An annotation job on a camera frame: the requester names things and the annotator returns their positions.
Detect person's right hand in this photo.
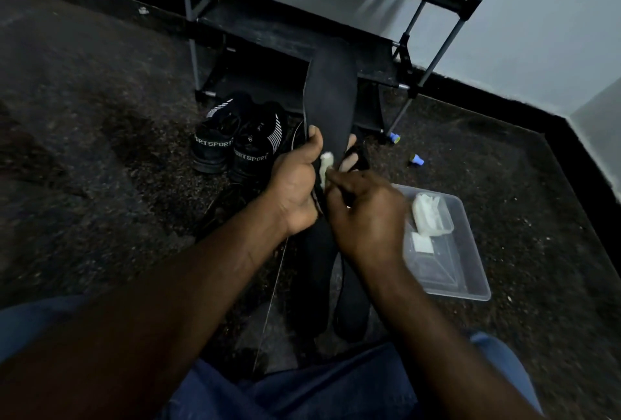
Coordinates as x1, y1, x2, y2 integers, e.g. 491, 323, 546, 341
324, 167, 409, 266

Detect person's left hand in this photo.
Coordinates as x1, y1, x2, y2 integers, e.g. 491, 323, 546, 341
268, 125, 361, 237

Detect white wipe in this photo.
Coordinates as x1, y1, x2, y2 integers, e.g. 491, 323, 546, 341
318, 150, 336, 191

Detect black shoe insole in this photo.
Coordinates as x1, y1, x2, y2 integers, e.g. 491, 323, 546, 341
302, 38, 360, 204
297, 218, 341, 339

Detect person's right forearm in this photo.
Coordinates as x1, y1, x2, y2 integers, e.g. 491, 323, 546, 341
359, 250, 540, 420

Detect person's left forearm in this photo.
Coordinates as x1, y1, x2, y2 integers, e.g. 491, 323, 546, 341
0, 192, 292, 420

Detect black sport shoe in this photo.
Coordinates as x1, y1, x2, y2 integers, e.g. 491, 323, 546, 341
189, 94, 244, 174
228, 101, 290, 186

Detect white wipes pack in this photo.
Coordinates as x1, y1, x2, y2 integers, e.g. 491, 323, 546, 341
411, 193, 455, 236

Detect small white packet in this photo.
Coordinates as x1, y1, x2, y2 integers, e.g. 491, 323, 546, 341
410, 232, 434, 255

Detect black metal shoe rack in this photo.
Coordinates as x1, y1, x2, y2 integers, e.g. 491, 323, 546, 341
177, 0, 516, 145

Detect clear plastic container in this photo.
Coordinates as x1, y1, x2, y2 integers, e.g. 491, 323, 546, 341
390, 183, 492, 302

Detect blue jeans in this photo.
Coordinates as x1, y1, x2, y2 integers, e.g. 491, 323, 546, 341
0, 295, 545, 420

